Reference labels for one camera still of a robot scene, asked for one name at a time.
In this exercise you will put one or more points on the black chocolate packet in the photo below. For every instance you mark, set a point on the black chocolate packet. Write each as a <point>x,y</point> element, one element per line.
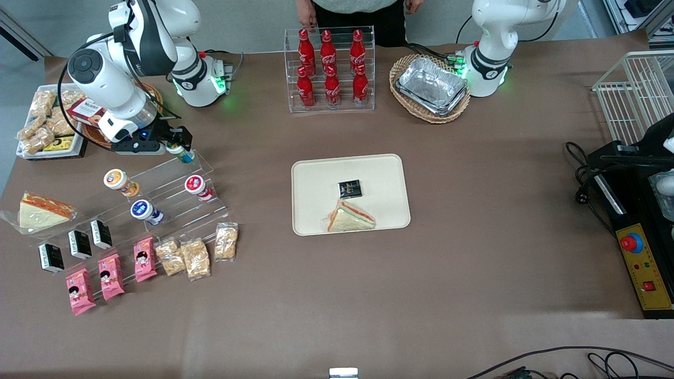
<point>350,188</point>

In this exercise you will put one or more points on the brown wicker basket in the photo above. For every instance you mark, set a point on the brown wicker basket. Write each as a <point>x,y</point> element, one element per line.
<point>93,134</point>

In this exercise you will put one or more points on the green lid gum bottle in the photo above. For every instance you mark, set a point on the green lid gum bottle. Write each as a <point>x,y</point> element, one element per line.
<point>184,155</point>

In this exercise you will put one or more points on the aluminium frame shelf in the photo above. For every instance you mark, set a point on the aluminium frame shelf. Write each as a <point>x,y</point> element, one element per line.
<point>632,16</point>

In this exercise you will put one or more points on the white rectangular dish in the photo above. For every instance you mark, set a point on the white rectangular dish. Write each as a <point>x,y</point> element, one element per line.
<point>79,142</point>

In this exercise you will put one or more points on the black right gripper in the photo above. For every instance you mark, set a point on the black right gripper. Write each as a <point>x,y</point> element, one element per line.
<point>167,131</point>

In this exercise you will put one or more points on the person right hand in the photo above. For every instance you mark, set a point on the person right hand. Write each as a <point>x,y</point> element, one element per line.
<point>308,21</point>

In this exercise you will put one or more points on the small silver white device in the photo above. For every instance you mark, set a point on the small silver white device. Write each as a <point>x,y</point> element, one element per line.
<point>343,373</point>

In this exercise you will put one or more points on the red lid gum bottle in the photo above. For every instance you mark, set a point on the red lid gum bottle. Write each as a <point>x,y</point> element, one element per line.
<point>198,187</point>

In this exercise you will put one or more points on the clear bag rice crackers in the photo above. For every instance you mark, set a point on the clear bag rice crackers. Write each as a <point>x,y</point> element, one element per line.
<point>42,104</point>
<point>196,259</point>
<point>36,141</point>
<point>226,242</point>
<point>170,258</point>
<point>60,125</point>
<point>68,97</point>

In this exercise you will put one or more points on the black yellow control box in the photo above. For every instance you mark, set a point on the black yellow control box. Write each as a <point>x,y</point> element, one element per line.
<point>640,210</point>

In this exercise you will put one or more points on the red cookie box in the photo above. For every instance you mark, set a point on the red cookie box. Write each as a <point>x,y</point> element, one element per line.
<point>84,109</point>

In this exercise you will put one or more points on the person in grey sweater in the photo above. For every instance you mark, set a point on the person in grey sweater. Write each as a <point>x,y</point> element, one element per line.
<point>363,21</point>

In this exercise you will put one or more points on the clear acrylic stepped stand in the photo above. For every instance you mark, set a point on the clear acrylic stepped stand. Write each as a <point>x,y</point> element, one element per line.
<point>174,173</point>

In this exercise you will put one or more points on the light wicker basket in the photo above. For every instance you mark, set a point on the light wicker basket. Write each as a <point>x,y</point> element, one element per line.
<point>421,117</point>

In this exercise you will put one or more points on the clear acrylic bottle rack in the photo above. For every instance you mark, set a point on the clear acrylic bottle rack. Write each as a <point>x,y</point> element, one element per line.
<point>289,68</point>

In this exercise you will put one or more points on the yellow black packet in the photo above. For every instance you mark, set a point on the yellow black packet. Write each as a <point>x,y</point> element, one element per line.
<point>59,143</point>

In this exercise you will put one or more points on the orange lid gum bottle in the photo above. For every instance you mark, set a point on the orange lid gum bottle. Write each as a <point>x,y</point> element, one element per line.
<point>120,182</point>

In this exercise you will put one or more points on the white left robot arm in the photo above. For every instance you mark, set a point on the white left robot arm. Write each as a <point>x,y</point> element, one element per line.
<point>492,31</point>

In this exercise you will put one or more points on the aluminium foil container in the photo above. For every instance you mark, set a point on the aluminium foil container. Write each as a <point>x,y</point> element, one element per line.
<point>432,87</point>

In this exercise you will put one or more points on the cream plastic tray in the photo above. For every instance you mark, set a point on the cream plastic tray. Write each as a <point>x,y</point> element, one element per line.
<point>379,210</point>

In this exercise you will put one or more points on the wrapped triangle sandwich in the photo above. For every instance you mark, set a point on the wrapped triangle sandwich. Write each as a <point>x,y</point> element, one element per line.
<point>350,220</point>
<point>39,213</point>

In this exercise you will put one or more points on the black diagonal bar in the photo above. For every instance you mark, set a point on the black diagonal bar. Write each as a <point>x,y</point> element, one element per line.
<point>23,32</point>

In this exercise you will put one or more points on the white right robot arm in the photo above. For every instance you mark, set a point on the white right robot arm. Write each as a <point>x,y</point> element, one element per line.
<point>105,79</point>

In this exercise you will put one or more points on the small black carton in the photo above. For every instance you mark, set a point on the small black carton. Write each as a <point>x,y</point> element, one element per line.
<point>80,245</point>
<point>51,258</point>
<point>101,234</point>

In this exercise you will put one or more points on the red emergency stop button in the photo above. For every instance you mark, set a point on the red emergency stop button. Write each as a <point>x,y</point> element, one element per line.
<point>631,242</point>

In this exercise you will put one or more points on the red cola bottle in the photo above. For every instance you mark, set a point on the red cola bottle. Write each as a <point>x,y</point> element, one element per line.
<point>328,50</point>
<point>305,89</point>
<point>306,50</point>
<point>357,48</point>
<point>332,88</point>
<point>360,87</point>

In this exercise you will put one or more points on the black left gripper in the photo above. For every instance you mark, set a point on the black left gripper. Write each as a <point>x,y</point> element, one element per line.
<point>654,145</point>

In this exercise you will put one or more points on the person left hand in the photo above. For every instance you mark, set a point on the person left hand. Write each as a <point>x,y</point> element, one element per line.
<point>414,5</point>

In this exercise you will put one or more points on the person right forearm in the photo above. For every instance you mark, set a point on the person right forearm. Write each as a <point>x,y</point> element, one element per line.
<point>304,5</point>

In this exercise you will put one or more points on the pink snack packet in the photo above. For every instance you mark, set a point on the pink snack packet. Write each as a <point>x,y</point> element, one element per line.
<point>145,259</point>
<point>80,292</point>
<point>111,277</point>

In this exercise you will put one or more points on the blue lid gum bottle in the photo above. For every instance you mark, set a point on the blue lid gum bottle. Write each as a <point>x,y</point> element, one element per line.
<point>145,211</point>

